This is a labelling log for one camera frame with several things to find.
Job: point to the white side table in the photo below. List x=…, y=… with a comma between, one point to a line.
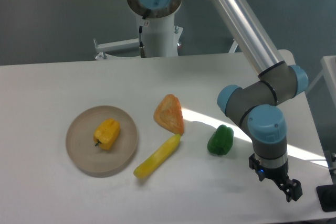
x=321, y=98

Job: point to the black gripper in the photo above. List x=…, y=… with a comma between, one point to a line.
x=277, y=171

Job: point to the white pedestal leg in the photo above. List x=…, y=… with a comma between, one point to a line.
x=233, y=47

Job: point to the yellow toy corn cob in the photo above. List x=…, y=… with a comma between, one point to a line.
x=155, y=160

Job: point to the green toy bell pepper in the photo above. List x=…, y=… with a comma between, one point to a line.
x=221, y=142

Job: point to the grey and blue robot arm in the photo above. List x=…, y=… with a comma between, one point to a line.
x=253, y=109

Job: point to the round beige plate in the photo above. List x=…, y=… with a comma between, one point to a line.
x=91, y=159

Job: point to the black box at table edge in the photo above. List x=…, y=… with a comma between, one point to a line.
x=326, y=195

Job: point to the yellow toy bell pepper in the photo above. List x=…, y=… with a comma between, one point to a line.
x=106, y=133

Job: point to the orange toy bread slice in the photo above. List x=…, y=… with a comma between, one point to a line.
x=168, y=115

